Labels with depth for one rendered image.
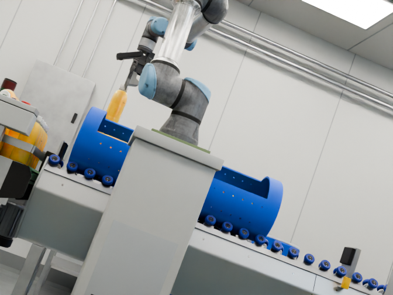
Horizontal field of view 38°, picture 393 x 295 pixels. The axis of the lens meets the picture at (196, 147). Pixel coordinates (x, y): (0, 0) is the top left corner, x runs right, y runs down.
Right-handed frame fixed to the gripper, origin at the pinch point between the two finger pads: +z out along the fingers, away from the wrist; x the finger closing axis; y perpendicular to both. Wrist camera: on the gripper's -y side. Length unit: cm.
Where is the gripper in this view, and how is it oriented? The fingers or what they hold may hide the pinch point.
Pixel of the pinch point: (124, 87)
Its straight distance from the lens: 268.8
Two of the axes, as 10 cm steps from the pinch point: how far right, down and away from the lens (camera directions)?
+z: -3.7, 9.3, -0.9
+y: 9.1, 3.8, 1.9
